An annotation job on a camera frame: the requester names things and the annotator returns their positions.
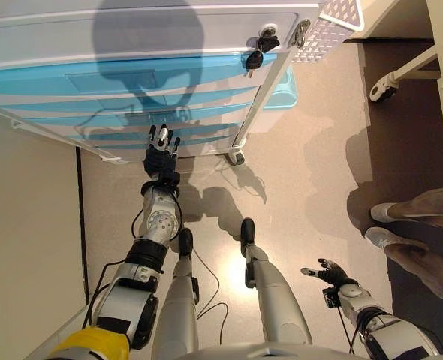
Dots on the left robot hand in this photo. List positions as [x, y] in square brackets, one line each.
[159, 161]

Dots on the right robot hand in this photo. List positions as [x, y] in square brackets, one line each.
[332, 275]

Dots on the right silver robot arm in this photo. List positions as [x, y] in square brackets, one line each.
[356, 296]

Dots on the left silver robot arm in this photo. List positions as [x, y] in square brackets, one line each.
[161, 221]

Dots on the right robot leg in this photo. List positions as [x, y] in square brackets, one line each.
[278, 300]

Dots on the robot leg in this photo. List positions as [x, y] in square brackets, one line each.
[176, 311]
[278, 300]

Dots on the black baseboard strip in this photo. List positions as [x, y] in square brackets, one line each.
[80, 206]

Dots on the grey robot torso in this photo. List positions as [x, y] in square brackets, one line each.
[274, 354]

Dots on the person leg brown trousers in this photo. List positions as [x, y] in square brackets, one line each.
[431, 273]
[431, 204]

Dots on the white medical cart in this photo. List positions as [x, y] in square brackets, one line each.
[131, 30]

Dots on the light blue waste bin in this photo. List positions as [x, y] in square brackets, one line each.
[281, 93]

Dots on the left robot leg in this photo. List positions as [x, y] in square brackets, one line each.
[176, 311]

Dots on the silver cart lock cylinder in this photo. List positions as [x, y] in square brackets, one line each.
[269, 29]

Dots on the silver cart latch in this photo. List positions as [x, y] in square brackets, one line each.
[300, 32]

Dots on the white perforated side tray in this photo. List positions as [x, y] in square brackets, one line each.
[319, 41]

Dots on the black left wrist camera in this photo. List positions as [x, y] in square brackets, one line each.
[169, 178]

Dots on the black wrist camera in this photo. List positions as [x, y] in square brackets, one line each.
[169, 178]
[330, 298]

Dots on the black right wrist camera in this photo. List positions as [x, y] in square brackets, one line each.
[330, 298]

